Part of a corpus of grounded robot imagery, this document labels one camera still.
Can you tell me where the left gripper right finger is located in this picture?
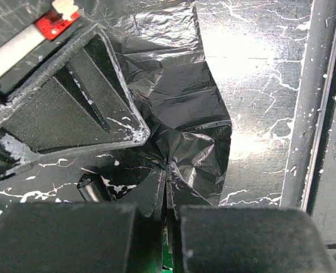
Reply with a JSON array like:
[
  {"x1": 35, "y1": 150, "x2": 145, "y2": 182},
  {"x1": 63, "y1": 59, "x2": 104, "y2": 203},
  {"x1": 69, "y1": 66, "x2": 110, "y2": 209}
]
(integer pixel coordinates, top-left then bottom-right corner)
[{"x1": 166, "y1": 170, "x2": 333, "y2": 272}]

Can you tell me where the black trash bag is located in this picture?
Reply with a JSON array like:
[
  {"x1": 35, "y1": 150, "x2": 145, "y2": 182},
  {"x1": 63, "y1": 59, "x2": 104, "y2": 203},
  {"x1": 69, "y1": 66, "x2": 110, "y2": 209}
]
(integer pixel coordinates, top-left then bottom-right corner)
[{"x1": 81, "y1": 1, "x2": 232, "y2": 205}]

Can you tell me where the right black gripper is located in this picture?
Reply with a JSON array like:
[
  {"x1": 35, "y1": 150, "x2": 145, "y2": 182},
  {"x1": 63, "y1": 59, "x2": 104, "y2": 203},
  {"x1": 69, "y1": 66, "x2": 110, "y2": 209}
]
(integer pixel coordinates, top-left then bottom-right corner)
[{"x1": 0, "y1": 1, "x2": 150, "y2": 176}]

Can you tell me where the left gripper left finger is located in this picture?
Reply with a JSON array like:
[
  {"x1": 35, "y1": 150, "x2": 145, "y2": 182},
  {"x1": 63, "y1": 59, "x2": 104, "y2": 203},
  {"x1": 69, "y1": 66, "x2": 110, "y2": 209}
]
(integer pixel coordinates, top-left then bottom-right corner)
[{"x1": 0, "y1": 168, "x2": 165, "y2": 272}]

